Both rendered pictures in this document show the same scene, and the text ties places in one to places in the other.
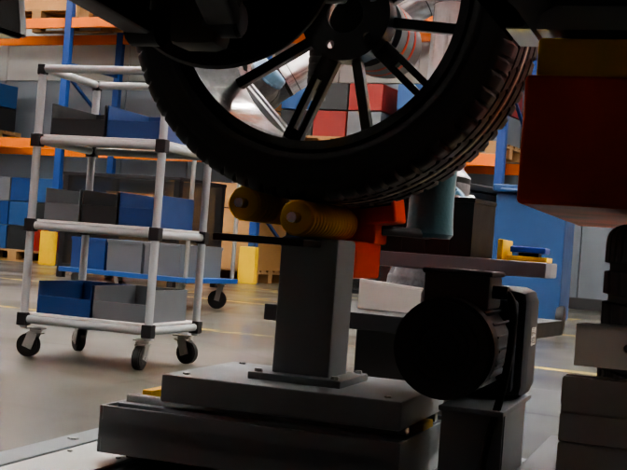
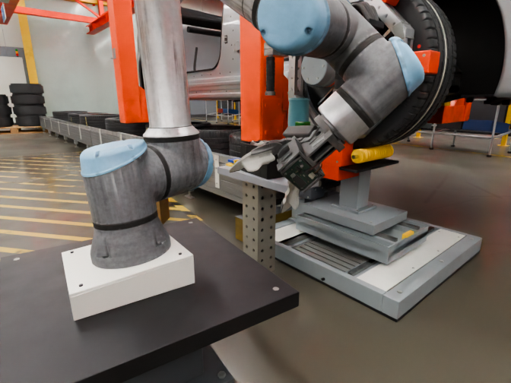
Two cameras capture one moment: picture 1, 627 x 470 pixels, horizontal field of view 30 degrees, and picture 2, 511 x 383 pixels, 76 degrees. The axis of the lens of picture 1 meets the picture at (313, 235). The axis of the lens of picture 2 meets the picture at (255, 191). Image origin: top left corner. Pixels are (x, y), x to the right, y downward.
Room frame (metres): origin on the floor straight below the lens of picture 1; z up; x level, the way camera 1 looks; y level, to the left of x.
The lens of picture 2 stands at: (3.52, 0.37, 0.73)
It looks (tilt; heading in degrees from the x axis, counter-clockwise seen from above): 16 degrees down; 211
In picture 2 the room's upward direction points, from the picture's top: straight up
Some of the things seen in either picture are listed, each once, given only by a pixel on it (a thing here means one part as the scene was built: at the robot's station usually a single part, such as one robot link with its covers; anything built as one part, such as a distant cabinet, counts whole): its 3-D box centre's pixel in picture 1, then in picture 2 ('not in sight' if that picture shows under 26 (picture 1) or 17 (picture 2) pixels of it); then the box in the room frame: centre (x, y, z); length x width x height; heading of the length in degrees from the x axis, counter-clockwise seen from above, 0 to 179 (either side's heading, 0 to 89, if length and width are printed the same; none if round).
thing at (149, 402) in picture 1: (282, 432); (358, 227); (1.98, 0.03, 0.13); 0.50 x 0.36 x 0.10; 71
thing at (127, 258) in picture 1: (151, 229); not in sight; (7.61, 1.05, 0.48); 1.00 x 0.60 x 0.96; 62
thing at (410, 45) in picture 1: (375, 35); (330, 68); (2.19, -0.09, 0.85); 0.21 x 0.14 x 0.14; 161
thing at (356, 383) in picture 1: (313, 322); (354, 188); (1.96, -0.01, 0.32); 0.40 x 0.30 x 0.28; 71
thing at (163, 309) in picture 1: (118, 216); not in sight; (4.08, 0.68, 0.50); 0.54 x 0.42 x 1.00; 71
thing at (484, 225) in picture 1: (438, 223); (268, 156); (2.40, -0.25, 0.51); 0.20 x 0.14 x 0.13; 63
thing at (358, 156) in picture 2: (270, 207); (372, 153); (2.07, 0.08, 0.51); 0.29 x 0.06 x 0.06; 161
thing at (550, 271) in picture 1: (445, 262); (264, 175); (2.39, -0.27, 0.44); 0.43 x 0.17 x 0.03; 71
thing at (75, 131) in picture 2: not in sight; (69, 125); (-0.65, -6.93, 0.19); 6.81 x 0.86 x 0.39; 71
